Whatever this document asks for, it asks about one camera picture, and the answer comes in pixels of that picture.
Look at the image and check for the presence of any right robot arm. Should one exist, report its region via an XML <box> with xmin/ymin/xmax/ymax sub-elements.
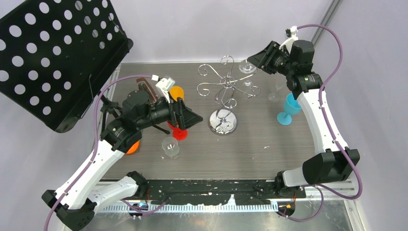
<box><xmin>247</xmin><ymin>40</ymin><xmax>360</xmax><ymax>198</ymax></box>

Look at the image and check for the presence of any clear wine glass back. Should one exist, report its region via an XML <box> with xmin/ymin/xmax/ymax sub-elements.
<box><xmin>239</xmin><ymin>59</ymin><xmax>259</xmax><ymax>99</ymax></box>

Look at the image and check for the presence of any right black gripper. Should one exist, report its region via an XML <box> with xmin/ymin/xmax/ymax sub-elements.
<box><xmin>246</xmin><ymin>41</ymin><xmax>295</xmax><ymax>77</ymax></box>

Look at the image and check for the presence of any clear wine glass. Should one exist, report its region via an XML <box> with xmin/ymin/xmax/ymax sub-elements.
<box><xmin>162</xmin><ymin>137</ymin><xmax>180</xmax><ymax>159</ymax></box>
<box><xmin>239</xmin><ymin>59</ymin><xmax>259</xmax><ymax>99</ymax></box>
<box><xmin>268</xmin><ymin>77</ymin><xmax>286</xmax><ymax>102</ymax></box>

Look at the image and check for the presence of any brown wooden metronome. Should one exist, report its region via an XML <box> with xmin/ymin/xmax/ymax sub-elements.
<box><xmin>136</xmin><ymin>77</ymin><xmax>159</xmax><ymax>103</ymax></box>

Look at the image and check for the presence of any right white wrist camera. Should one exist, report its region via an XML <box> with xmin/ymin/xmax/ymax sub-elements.
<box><xmin>279</xmin><ymin>26</ymin><xmax>298</xmax><ymax>54</ymax></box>

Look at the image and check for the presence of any blue wine glass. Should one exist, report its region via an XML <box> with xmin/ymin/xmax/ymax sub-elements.
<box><xmin>277</xmin><ymin>93</ymin><xmax>302</xmax><ymax>125</ymax></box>

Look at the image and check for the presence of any red wine glass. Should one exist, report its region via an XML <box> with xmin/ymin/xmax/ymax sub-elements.
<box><xmin>167</xmin><ymin>121</ymin><xmax>188</xmax><ymax>141</ymax></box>

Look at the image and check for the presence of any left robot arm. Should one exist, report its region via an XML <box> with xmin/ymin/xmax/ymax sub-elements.
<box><xmin>42</xmin><ymin>90</ymin><xmax>203</xmax><ymax>231</ymax></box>

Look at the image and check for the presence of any clear wine glass front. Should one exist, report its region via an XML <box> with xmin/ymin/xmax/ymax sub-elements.
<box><xmin>162</xmin><ymin>137</ymin><xmax>180</xmax><ymax>159</ymax></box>

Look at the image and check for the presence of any orange letter toy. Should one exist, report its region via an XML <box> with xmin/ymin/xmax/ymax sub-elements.
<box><xmin>126</xmin><ymin>140</ymin><xmax>140</xmax><ymax>155</ymax></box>

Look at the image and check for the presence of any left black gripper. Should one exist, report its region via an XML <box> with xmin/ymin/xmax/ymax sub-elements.
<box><xmin>137</xmin><ymin>90</ymin><xmax>203</xmax><ymax>129</ymax></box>

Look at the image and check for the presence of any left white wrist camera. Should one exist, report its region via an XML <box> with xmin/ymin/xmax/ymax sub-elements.
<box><xmin>155</xmin><ymin>77</ymin><xmax>176</xmax><ymax>103</ymax></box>

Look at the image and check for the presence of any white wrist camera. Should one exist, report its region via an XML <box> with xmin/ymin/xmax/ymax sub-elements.
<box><xmin>155</xmin><ymin>77</ymin><xmax>176</xmax><ymax>103</ymax></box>
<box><xmin>279</xmin><ymin>26</ymin><xmax>298</xmax><ymax>54</ymax></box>

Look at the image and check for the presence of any chrome wine glass rack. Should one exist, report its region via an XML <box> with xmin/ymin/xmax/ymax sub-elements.
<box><xmin>196</xmin><ymin>55</ymin><xmax>258</xmax><ymax>136</ymax></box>

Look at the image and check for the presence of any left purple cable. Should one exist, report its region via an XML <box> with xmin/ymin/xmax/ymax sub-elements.
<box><xmin>43</xmin><ymin>74</ymin><xmax>168</xmax><ymax>231</ymax></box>

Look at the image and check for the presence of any black perforated music stand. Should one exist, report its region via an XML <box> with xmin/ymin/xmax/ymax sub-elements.
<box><xmin>0</xmin><ymin>0</ymin><xmax>134</xmax><ymax>133</ymax></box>

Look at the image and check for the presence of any yellow wine glass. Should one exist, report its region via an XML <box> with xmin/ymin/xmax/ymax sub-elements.
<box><xmin>169</xmin><ymin>86</ymin><xmax>185</xmax><ymax>103</ymax></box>

